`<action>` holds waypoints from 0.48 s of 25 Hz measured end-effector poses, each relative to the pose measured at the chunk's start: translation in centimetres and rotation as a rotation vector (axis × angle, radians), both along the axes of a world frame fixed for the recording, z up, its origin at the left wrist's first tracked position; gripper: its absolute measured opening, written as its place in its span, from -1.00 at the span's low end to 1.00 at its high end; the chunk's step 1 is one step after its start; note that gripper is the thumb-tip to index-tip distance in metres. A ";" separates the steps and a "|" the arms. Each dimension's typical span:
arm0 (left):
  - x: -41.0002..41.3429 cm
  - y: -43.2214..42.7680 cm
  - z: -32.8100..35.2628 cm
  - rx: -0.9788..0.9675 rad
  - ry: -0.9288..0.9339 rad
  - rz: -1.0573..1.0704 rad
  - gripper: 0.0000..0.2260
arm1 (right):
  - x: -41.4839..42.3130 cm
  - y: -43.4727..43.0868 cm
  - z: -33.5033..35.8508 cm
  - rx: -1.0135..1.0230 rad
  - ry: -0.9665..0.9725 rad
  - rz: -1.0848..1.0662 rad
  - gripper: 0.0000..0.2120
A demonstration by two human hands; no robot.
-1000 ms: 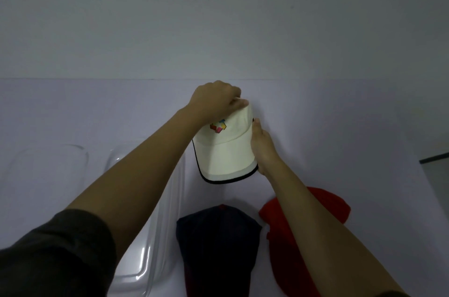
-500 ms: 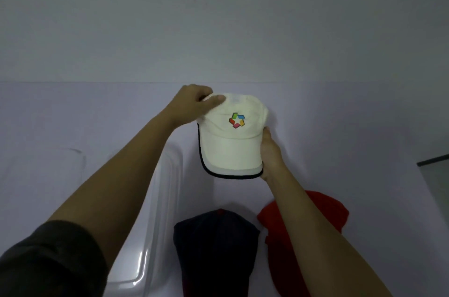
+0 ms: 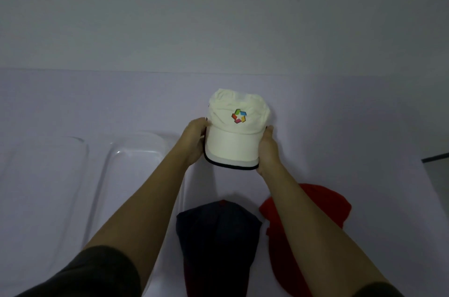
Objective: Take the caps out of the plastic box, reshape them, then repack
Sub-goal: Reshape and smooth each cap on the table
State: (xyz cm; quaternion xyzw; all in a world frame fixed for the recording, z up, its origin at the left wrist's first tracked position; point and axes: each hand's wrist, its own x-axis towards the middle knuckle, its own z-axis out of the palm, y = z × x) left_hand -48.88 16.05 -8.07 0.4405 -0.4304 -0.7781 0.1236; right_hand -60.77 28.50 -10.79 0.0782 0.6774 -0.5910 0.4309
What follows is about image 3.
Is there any clear plastic bin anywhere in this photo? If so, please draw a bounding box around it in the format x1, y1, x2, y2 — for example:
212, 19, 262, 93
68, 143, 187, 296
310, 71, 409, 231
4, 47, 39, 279
0, 136, 90, 287
81, 132, 186, 297

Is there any dark navy cap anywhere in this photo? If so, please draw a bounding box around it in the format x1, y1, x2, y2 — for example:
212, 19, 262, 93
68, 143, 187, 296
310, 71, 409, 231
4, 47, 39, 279
176, 199, 263, 297

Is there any red cap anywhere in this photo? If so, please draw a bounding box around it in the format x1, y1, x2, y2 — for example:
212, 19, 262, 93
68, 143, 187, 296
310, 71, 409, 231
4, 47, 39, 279
259, 183, 352, 297

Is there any person's right hand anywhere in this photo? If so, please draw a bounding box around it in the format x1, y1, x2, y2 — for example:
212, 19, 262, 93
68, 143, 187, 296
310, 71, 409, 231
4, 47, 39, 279
256, 125, 283, 178

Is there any white cap with colourful logo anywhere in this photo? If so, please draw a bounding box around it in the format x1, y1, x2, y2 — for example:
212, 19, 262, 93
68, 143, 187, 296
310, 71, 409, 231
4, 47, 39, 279
203, 88, 271, 171

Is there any person's left hand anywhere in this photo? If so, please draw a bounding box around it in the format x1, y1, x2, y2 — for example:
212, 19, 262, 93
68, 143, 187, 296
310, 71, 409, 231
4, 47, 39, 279
179, 117, 212, 167

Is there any person's right forearm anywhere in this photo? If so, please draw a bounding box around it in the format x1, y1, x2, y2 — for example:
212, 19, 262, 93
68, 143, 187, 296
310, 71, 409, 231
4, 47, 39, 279
262, 163, 391, 297

